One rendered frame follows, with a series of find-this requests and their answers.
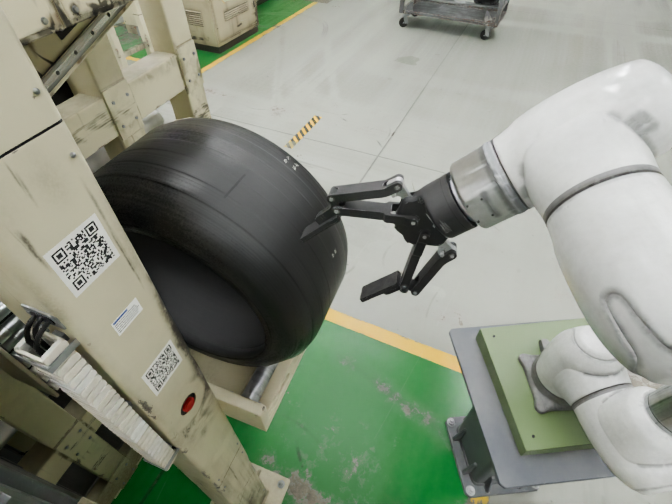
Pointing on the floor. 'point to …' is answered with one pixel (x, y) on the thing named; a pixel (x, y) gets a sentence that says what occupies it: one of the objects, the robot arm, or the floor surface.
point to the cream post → (59, 300)
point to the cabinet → (220, 22)
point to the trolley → (458, 12)
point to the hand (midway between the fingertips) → (340, 263)
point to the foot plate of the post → (276, 488)
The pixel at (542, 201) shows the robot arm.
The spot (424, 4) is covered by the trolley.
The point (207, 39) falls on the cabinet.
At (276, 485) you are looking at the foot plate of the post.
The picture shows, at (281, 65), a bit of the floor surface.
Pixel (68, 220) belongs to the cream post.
